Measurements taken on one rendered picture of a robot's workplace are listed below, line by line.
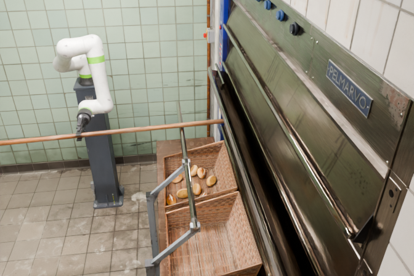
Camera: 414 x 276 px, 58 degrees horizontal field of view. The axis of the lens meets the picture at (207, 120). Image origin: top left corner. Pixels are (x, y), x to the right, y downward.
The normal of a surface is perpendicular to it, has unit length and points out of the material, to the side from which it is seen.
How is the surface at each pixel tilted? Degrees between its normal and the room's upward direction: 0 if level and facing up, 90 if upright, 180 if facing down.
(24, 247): 0
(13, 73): 90
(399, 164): 90
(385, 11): 90
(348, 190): 70
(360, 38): 90
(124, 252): 0
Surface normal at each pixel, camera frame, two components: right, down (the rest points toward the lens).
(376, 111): -0.99, 0.07
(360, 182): -0.93, -0.23
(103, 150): 0.14, 0.51
